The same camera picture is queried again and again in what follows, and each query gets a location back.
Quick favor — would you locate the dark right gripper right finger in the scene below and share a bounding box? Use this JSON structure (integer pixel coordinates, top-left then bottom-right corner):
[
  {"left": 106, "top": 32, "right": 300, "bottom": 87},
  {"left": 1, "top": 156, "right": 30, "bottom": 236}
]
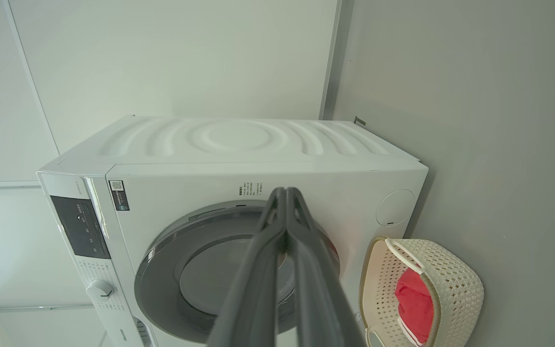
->
[{"left": 285, "top": 187, "right": 368, "bottom": 347}]

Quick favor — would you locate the red garment with white stripes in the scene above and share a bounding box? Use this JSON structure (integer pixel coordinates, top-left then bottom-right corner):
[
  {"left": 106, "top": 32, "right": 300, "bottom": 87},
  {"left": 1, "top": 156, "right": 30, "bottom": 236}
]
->
[{"left": 396, "top": 314, "right": 425, "bottom": 347}]

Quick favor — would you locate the white front-load washing machine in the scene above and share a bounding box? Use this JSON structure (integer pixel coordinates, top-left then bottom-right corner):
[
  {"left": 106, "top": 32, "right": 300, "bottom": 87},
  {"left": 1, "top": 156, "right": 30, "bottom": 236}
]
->
[{"left": 36, "top": 114, "right": 429, "bottom": 347}]

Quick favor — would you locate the cream perforated laundry basket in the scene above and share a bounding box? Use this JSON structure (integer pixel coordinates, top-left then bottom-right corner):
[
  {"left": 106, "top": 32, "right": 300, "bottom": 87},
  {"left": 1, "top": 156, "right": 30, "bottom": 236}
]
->
[{"left": 358, "top": 236, "right": 485, "bottom": 347}]

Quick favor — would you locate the round glass washing machine door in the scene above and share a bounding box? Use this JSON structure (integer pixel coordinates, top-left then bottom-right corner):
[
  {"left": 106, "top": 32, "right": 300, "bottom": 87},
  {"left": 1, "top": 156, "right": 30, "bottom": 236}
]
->
[{"left": 134, "top": 200, "right": 341, "bottom": 346}]

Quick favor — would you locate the red garment with white band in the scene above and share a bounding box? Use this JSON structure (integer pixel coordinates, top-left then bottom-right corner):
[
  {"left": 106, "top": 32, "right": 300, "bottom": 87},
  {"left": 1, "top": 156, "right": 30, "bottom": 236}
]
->
[{"left": 394, "top": 267, "right": 435, "bottom": 331}]

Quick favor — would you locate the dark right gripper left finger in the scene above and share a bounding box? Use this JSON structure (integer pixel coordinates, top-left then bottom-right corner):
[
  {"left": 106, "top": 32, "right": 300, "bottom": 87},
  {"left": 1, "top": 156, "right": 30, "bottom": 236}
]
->
[{"left": 207, "top": 187, "right": 288, "bottom": 347}]

